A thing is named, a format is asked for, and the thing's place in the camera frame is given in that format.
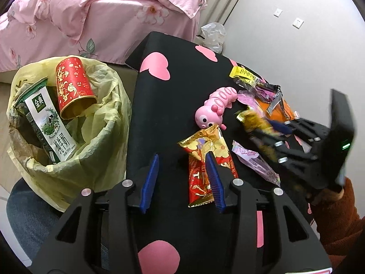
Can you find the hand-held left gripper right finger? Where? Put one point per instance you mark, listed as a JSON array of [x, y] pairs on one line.
[[214, 180]]

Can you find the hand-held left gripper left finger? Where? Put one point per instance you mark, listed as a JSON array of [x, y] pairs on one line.
[[149, 182]]

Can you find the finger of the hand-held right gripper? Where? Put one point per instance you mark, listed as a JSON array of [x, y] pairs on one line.
[[278, 126], [281, 151]]

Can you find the red gold snack wrapper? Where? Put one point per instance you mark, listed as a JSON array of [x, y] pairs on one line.
[[196, 177]]

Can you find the gold foil wrapper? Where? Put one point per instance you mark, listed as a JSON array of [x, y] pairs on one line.
[[256, 122]]

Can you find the pink cartoon snack pouch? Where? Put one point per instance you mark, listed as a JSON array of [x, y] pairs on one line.
[[248, 97]]

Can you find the bin with yellow liner bag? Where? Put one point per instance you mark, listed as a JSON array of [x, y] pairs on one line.
[[85, 171]]

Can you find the person's right forearm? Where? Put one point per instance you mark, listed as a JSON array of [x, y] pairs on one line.
[[342, 222]]

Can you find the orange snack wrapper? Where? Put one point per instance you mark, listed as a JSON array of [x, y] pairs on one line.
[[285, 111]]

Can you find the purple silver wrapper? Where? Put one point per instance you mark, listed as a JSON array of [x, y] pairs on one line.
[[275, 98]]

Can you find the small purple candy wrapper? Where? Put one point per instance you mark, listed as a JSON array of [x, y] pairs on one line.
[[253, 159]]

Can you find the yellow snack wrapper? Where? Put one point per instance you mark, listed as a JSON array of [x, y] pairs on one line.
[[242, 73]]

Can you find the pink caterpillar toy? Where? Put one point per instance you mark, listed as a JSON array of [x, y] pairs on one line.
[[219, 100]]

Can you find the black tablecloth with pink hearts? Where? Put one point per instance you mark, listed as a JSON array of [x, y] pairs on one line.
[[171, 105]]

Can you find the white plastic bag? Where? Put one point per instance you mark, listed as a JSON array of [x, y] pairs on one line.
[[212, 35]]

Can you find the green white milk carton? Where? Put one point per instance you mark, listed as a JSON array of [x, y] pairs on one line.
[[48, 120]]

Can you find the red patterned paper cup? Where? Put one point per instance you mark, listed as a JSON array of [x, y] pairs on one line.
[[74, 85]]

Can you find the person's leg in jeans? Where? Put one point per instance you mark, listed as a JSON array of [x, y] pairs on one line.
[[28, 219]]

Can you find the bed with pink floral sheets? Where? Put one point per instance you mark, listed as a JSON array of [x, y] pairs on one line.
[[99, 20]]

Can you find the white wall socket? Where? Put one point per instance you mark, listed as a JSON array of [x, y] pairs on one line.
[[277, 12], [298, 23]]

